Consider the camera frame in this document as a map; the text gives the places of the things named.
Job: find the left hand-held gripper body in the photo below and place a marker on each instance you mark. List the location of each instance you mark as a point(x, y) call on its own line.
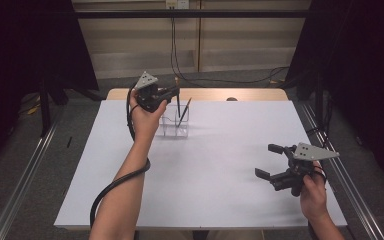
point(148, 96)

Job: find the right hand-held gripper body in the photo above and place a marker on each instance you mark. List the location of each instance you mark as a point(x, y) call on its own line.
point(298, 170)

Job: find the dark pencil with orange end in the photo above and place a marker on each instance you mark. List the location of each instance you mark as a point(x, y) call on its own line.
point(178, 106)
point(185, 111)

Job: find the clear acrylic pencil holder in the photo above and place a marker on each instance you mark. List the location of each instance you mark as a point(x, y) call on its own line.
point(181, 131)

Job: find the person's left hand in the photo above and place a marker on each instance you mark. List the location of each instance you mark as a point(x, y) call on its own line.
point(145, 125)

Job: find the person's right hand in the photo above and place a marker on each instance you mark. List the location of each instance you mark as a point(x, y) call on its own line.
point(315, 196)

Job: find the wooden table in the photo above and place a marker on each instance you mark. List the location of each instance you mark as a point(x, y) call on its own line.
point(213, 94)

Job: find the white table mat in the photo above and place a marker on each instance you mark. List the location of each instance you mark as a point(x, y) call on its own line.
point(206, 186)

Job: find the dark round object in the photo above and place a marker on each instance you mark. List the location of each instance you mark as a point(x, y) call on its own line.
point(231, 99)

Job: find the dark metal stand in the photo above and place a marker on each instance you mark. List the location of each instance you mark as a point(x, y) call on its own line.
point(45, 110)
point(319, 103)

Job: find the black curtain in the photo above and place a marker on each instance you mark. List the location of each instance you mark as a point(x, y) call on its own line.
point(23, 50)
point(356, 66)

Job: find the yellow object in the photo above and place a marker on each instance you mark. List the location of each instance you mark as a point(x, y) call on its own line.
point(33, 110)

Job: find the aluminium floor rail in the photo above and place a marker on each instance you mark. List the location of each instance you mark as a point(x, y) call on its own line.
point(346, 186)
point(23, 183)

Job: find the white wall socket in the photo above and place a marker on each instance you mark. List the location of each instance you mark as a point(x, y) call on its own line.
point(177, 4)

